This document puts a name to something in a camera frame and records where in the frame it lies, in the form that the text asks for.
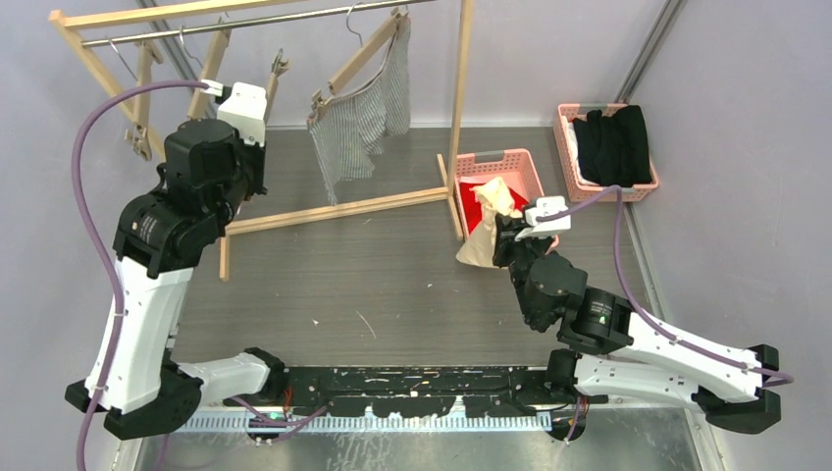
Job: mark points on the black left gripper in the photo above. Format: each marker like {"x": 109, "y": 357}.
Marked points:
{"x": 257, "y": 152}

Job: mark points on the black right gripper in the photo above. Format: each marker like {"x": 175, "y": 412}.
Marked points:
{"x": 508, "y": 229}

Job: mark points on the beige underwear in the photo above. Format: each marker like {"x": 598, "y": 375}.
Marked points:
{"x": 478, "y": 249}

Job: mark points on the red underwear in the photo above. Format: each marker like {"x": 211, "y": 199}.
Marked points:
{"x": 482, "y": 201}

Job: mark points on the wooden hanger of red underwear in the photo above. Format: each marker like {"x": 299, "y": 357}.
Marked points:
{"x": 210, "y": 66}

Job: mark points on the wooden hanger of beige underwear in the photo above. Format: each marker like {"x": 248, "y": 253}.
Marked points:
{"x": 280, "y": 66}

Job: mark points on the grey striped underwear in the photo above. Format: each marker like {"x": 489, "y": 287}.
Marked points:
{"x": 350, "y": 132}

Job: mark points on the wooden hanger of striped underwear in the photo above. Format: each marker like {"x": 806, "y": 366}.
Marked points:
{"x": 359, "y": 59}

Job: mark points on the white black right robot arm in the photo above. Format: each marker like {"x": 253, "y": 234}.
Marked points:
{"x": 610, "y": 349}

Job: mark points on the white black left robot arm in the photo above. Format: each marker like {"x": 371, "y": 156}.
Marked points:
{"x": 210, "y": 169}

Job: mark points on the empty wooden clip hanger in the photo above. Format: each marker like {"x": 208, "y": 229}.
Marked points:
{"x": 137, "y": 134}

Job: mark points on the far pink basket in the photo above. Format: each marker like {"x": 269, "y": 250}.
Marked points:
{"x": 579, "y": 189}

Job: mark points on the pink basket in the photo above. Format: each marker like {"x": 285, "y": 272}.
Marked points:
{"x": 516, "y": 166}
{"x": 579, "y": 189}

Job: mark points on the near pink basket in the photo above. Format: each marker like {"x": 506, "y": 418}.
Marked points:
{"x": 516, "y": 166}

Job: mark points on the black clothes in basket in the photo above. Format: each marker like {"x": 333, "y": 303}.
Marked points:
{"x": 615, "y": 149}

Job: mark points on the wooden clothes rack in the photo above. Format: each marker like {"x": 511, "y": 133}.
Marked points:
{"x": 69, "y": 27}

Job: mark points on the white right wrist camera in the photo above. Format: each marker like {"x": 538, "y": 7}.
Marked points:
{"x": 544, "y": 218}

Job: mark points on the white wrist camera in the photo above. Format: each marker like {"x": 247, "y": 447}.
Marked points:
{"x": 243, "y": 106}
{"x": 544, "y": 218}

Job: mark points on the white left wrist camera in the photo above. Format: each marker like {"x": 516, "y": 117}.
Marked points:
{"x": 243, "y": 106}

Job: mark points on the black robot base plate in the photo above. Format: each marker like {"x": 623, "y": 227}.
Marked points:
{"x": 416, "y": 392}

